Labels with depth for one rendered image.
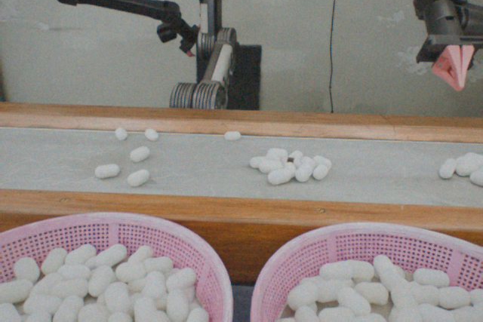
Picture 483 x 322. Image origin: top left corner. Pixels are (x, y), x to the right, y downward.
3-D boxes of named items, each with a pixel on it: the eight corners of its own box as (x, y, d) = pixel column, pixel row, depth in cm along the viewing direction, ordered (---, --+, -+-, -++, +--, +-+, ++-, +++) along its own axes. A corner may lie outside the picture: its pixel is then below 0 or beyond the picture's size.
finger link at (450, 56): (499, 78, 63) (485, 38, 67) (456, 75, 63) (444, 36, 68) (478, 102, 69) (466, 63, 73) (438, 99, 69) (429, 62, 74)
